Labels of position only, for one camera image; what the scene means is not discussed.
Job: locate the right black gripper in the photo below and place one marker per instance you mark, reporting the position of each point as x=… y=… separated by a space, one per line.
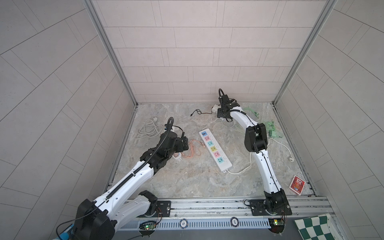
x=220 y=113

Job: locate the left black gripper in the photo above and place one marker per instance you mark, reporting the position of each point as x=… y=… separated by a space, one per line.
x=180 y=148

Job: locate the pink charger with cable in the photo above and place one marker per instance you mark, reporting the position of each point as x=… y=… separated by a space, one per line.
x=194 y=151

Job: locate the long multicolour power strip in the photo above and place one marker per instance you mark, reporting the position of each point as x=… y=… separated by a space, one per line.
x=215 y=150

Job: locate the small blue-socket power strip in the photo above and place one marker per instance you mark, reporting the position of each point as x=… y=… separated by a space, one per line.
x=177 y=156

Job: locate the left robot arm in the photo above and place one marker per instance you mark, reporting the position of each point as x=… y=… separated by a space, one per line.
x=101 y=218

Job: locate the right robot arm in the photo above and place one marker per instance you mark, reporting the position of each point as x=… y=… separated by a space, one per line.
x=256 y=142

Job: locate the red card packet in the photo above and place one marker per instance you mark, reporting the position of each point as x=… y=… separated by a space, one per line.
x=297 y=185

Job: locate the green white checkerboard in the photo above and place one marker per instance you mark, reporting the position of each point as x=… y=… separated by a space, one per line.
x=317 y=228

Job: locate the green charger with cable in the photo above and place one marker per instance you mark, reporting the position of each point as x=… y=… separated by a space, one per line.
x=272 y=131

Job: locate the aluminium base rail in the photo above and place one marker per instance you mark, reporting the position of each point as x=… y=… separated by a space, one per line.
x=215 y=213

